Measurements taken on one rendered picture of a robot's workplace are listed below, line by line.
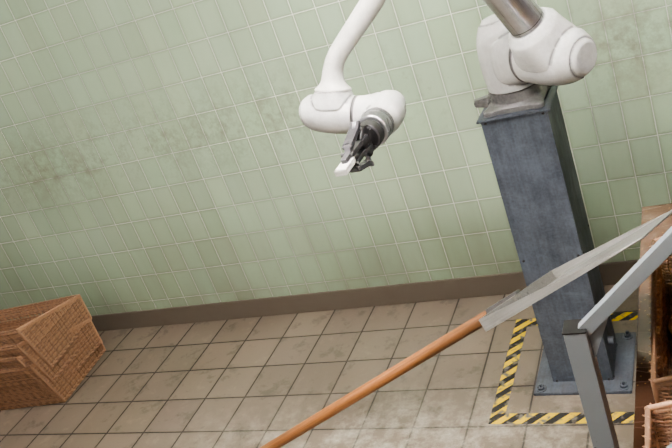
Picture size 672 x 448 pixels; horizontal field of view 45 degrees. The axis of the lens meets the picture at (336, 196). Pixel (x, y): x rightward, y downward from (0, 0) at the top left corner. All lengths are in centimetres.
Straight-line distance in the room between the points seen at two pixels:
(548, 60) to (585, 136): 91
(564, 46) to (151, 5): 185
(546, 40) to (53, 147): 258
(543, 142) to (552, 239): 33
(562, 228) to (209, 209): 177
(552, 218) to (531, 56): 57
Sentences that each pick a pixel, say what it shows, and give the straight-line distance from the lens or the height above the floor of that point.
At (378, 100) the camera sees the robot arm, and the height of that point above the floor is 122.
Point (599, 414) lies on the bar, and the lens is 161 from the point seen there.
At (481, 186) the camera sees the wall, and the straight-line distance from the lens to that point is 322.
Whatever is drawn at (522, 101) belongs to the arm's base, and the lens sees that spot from 243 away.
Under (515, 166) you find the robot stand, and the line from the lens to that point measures 249.
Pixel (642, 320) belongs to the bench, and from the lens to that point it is 215.
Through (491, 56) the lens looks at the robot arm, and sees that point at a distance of 239.
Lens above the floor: 182
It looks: 21 degrees down
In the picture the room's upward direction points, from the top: 20 degrees counter-clockwise
